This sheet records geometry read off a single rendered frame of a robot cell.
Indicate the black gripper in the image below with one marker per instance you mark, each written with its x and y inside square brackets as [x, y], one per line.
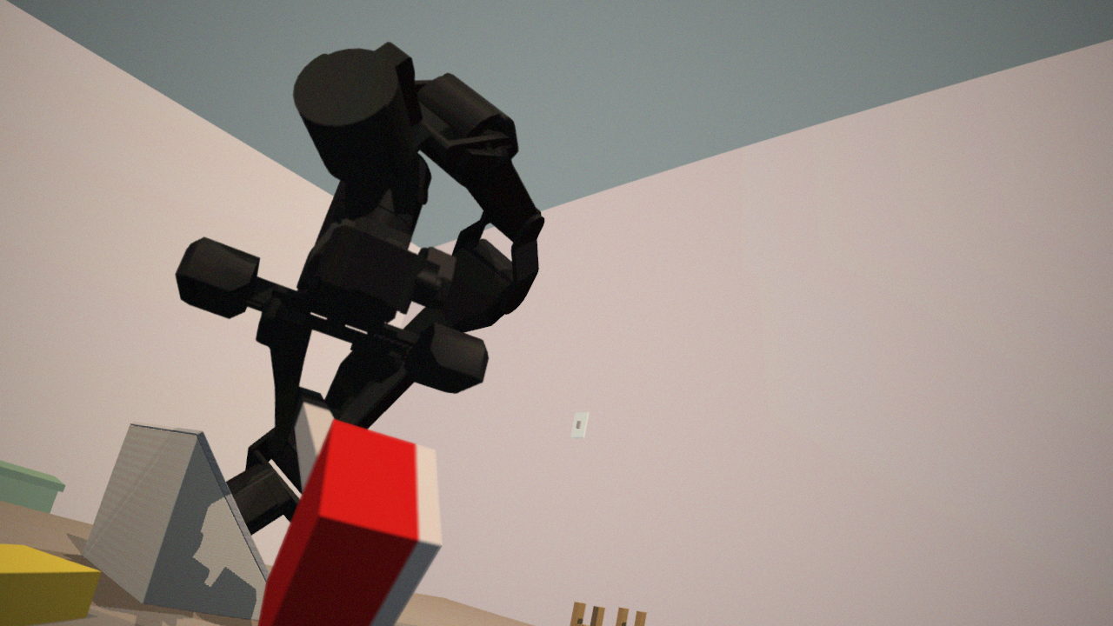
[223, 280]

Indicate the yellow rectangular block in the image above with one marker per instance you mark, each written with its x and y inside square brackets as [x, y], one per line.
[36, 587]

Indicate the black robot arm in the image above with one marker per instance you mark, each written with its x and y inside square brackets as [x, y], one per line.
[368, 118]

